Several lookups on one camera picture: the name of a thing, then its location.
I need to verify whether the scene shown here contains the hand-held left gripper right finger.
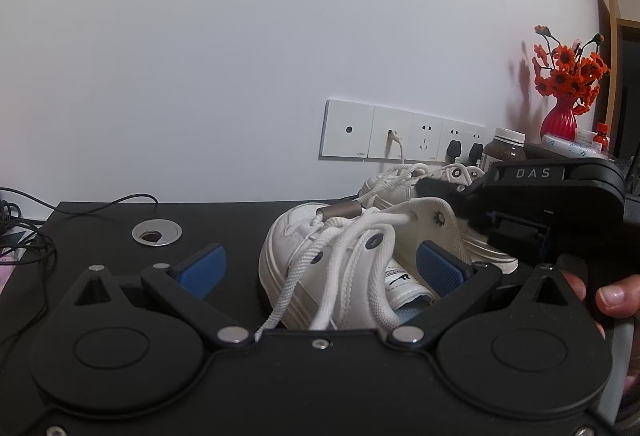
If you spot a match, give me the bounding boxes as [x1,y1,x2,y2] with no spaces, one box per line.
[388,240,582,351]

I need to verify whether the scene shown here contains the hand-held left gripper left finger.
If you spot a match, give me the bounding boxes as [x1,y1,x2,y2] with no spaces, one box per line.
[71,243,252,350]

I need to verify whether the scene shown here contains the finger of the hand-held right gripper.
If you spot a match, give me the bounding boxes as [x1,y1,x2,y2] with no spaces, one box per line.
[465,210,549,263]
[415,176,489,218]

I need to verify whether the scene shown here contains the white leather sneaker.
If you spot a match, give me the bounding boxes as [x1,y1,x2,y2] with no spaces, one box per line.
[359,163,519,275]
[257,196,473,332]

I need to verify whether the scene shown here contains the person's right hand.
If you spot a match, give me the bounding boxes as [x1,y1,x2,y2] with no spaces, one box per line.
[559,269,640,340]

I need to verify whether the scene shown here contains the white power socket plate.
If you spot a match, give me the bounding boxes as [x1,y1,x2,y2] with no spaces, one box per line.
[440,117,488,167]
[411,112,445,164]

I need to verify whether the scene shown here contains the clear plastic packet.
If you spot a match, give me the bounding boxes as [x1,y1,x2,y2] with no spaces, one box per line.
[542,131,603,158]

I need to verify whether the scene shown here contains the black box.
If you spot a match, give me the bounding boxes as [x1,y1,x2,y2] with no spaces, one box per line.
[522,143,601,162]

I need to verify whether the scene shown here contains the small red-capped bottle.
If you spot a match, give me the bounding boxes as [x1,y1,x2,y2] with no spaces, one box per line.
[592,122,611,154]

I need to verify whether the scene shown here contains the brown supplement bottle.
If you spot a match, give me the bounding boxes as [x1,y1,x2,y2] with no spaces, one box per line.
[479,127,527,173]

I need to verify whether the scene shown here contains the red ribbed vase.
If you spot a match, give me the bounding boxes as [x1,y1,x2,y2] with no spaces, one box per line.
[540,94,578,142]

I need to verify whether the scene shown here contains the grey cylindrical tube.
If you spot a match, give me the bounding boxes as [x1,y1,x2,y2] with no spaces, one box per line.
[319,201,361,223]

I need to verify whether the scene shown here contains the orange artificial flowers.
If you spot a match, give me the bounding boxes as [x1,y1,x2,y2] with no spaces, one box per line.
[531,25,612,114]

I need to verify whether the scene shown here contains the pile of papers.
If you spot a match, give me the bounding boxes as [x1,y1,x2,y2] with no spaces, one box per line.
[0,226,31,294]

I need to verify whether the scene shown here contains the metal desk cable grommet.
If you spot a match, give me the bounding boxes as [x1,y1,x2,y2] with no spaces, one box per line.
[132,219,183,246]

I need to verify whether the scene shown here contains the white network wall plate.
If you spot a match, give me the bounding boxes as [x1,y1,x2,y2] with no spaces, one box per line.
[369,105,415,162]

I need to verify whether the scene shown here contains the thin black cable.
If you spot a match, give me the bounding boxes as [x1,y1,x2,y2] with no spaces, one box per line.
[50,193,160,217]

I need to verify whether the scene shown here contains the white wall plate round port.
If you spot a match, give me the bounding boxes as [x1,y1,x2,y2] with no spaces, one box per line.
[321,99,376,160]

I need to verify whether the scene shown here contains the black cable bundle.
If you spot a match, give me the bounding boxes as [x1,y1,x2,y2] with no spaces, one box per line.
[0,186,60,352]

